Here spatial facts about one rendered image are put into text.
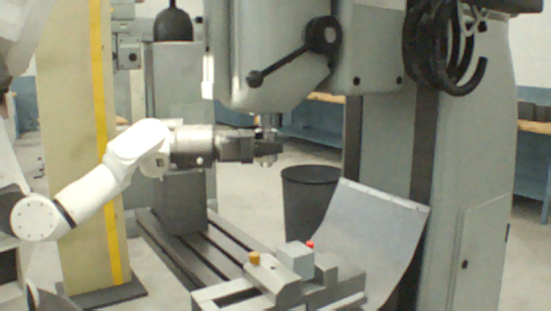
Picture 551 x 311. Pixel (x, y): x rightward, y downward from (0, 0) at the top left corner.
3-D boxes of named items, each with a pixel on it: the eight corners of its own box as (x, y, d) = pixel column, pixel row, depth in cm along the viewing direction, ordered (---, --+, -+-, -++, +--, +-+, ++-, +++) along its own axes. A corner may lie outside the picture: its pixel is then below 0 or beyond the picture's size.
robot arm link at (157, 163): (191, 152, 76) (130, 154, 75) (193, 181, 85) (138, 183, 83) (191, 105, 83) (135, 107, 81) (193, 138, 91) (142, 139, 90)
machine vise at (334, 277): (220, 362, 67) (217, 310, 65) (188, 319, 79) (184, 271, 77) (369, 301, 85) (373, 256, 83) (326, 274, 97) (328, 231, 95)
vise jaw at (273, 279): (275, 305, 73) (275, 286, 72) (242, 276, 83) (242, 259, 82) (302, 295, 76) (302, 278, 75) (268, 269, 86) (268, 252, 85)
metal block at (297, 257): (292, 285, 78) (293, 258, 77) (275, 272, 83) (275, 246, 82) (314, 278, 81) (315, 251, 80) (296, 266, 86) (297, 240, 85)
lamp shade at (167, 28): (144, 43, 70) (143, 8, 68) (176, 43, 75) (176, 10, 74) (169, 41, 65) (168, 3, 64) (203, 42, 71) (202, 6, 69)
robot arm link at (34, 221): (1, 262, 59) (-56, 129, 55) (0, 247, 69) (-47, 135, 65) (66, 231, 65) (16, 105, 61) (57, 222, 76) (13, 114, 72)
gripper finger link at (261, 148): (282, 155, 83) (251, 155, 82) (282, 139, 83) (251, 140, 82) (283, 156, 82) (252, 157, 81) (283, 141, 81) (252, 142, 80)
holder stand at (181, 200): (169, 236, 118) (164, 170, 113) (154, 212, 137) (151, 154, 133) (209, 230, 123) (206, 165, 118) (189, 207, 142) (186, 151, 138)
